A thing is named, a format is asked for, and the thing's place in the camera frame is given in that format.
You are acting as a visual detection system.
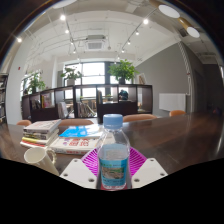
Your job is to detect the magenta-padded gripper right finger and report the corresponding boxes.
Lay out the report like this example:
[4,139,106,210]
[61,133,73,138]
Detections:
[128,146,169,190]

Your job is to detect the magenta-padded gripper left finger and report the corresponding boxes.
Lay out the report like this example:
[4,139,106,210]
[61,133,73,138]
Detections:
[59,148,101,190]

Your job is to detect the clear water bottle blue cap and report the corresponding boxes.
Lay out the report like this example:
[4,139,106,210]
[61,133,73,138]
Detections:
[97,113,132,191]

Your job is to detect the white book red lettering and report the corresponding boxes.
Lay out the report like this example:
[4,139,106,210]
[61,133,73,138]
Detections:
[49,135,101,155]

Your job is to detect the yellow-spined book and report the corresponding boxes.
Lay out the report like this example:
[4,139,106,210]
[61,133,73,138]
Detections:
[21,134,55,143]

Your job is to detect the red-spined book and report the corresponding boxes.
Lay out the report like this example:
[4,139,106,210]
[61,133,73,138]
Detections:
[19,138,52,150]

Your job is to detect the black-spined book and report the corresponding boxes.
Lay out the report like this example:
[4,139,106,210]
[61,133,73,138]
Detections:
[23,129,58,139]

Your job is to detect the orange-brown chairs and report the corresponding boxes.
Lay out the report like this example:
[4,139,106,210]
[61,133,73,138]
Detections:
[16,109,187,127]

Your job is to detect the white picture-cover book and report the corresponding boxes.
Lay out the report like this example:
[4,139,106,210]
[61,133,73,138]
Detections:
[23,118,63,134]

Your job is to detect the low dark open shelf unit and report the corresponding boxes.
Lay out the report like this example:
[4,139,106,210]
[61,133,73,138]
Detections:
[21,83,154,123]

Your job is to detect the small-leaved potted green plant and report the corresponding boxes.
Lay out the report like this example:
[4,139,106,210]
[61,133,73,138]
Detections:
[61,66,83,87]

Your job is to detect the bushy potted green plant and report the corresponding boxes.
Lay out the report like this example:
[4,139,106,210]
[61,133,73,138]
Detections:
[28,73,46,94]

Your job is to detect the broad potted green plant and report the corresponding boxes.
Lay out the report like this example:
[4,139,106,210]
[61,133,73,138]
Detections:
[107,59,139,85]

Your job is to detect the white ceiling air conditioner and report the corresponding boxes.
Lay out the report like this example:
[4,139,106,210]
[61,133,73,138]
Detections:
[84,34,108,51]

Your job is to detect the small ceiling spotlights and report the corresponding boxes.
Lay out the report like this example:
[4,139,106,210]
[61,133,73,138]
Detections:
[16,14,149,54]

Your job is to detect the round white ceiling lights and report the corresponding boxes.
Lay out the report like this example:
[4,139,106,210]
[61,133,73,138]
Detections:
[53,0,201,38]

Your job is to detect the white wall radiator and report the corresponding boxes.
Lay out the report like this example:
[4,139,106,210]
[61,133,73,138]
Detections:
[158,93,187,113]

